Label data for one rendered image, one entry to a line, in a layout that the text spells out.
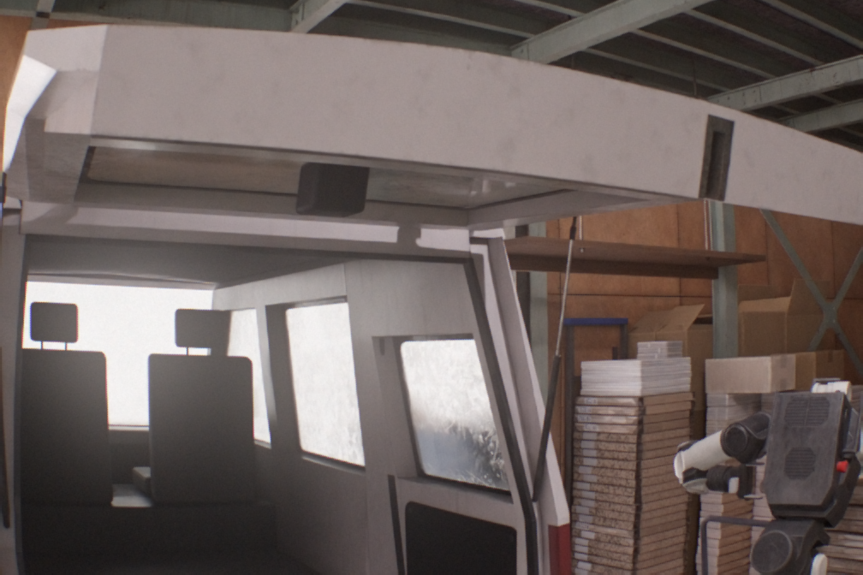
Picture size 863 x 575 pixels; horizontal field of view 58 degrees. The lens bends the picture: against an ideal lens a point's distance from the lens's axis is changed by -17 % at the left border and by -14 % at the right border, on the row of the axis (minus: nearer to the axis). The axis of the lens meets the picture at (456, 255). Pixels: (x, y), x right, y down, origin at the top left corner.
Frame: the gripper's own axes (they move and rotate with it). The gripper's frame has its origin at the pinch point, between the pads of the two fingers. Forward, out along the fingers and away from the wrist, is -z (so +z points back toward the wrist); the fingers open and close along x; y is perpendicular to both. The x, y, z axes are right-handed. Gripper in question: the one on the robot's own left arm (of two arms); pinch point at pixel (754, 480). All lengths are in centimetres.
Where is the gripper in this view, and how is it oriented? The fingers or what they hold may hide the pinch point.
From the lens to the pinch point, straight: 276.2
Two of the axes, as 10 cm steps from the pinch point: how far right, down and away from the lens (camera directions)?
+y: -8.4, -0.5, -5.4
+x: 0.1, 9.9, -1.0
